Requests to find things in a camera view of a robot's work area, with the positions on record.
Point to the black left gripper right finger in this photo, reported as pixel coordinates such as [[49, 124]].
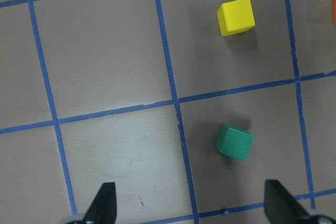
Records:
[[281, 207]]

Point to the orange wooden block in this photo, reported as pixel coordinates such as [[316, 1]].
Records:
[[334, 11]]

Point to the green wooden block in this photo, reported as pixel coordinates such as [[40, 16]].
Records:
[[234, 142]]

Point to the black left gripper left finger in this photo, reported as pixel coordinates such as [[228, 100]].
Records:
[[103, 208]]

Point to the yellow wooden block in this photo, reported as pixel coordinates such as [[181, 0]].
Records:
[[235, 17]]

